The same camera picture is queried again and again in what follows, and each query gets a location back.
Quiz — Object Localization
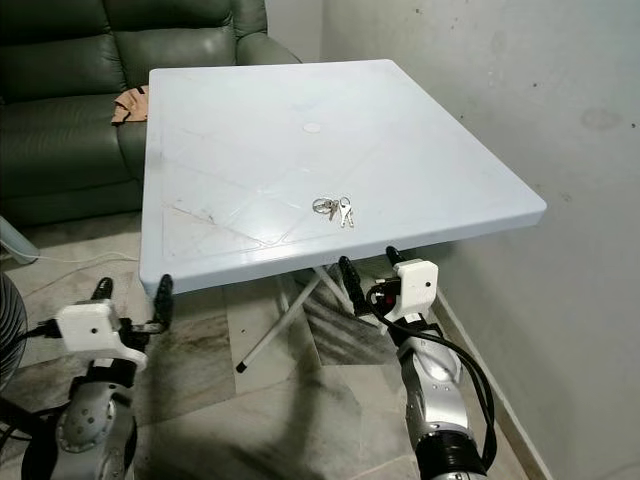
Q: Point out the pale plastic chair leg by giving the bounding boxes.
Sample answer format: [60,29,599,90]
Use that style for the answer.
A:
[0,216,41,266]

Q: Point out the grey floor fan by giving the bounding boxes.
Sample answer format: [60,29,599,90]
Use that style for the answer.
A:
[0,272,61,480]

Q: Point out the dark green leather sofa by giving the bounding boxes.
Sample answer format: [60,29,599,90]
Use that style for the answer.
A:
[0,0,302,229]

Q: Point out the white plastic folding table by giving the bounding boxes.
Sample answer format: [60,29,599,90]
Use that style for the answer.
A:
[139,58,549,376]

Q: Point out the brown crumpled cloth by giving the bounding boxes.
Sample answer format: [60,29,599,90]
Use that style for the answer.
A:
[112,85,151,126]

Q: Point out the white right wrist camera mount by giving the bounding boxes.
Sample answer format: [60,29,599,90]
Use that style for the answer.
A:
[388,260,440,324]

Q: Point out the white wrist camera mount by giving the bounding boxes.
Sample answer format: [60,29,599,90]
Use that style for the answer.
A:
[388,260,440,324]
[57,299,149,367]

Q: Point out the white floor cable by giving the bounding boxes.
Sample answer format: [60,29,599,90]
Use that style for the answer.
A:
[36,248,143,267]

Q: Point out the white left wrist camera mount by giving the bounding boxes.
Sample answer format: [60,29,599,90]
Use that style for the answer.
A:
[57,299,149,367]

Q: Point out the silver keys on ring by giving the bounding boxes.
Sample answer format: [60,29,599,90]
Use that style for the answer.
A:
[312,195,356,229]

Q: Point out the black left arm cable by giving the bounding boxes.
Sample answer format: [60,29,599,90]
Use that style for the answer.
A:
[0,320,61,441]

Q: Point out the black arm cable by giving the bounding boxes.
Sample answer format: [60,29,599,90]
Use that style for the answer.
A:
[0,320,61,441]
[370,290,499,471]

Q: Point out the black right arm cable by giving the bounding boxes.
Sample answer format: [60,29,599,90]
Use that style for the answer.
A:
[370,290,499,471]

